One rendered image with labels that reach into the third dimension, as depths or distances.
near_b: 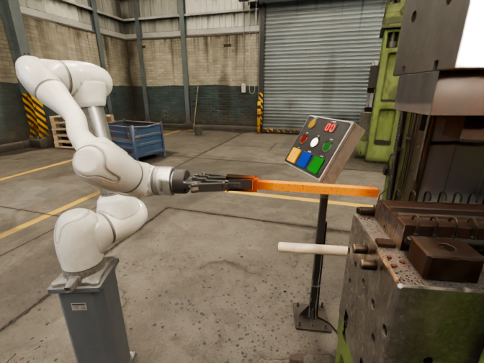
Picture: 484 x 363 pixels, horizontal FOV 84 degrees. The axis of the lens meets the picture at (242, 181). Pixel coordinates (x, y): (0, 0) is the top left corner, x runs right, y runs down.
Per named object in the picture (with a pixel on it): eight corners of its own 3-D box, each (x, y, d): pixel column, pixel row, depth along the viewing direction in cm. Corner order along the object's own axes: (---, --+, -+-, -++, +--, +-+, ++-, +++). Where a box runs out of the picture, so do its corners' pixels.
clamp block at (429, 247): (423, 280, 61) (429, 256, 59) (405, 258, 69) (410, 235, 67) (480, 284, 59) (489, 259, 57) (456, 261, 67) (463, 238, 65)
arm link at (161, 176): (153, 199, 80) (172, 200, 79) (149, 171, 77) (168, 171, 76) (165, 189, 88) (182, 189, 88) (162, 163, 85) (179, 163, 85)
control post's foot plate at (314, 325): (294, 330, 156) (295, 318, 153) (292, 302, 176) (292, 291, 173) (333, 334, 153) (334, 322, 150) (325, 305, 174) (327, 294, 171)
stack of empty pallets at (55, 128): (52, 147, 657) (45, 116, 633) (82, 140, 737) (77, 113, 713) (93, 150, 623) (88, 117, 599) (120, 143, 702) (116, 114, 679)
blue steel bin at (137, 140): (96, 156, 559) (90, 121, 536) (128, 149, 625) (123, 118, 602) (137, 163, 504) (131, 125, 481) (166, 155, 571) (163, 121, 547)
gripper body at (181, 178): (181, 188, 87) (209, 189, 86) (171, 197, 79) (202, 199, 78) (178, 166, 85) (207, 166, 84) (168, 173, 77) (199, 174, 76)
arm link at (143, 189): (162, 199, 87) (142, 194, 74) (117, 198, 89) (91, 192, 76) (166, 168, 89) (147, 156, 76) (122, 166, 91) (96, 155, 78)
